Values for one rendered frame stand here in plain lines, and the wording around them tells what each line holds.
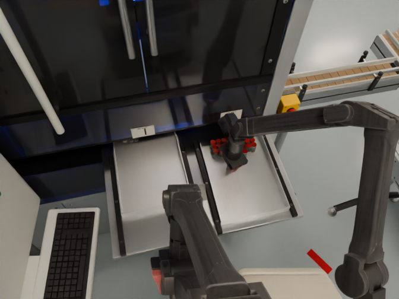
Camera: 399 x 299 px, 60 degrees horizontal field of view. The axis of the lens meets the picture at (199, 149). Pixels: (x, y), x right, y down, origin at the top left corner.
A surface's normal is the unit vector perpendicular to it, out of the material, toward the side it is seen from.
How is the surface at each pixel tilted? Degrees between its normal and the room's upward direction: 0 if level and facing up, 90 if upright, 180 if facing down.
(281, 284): 42
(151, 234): 0
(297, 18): 90
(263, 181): 0
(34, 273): 0
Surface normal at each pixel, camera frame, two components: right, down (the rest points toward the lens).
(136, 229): 0.02, -0.53
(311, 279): 0.01, -0.96
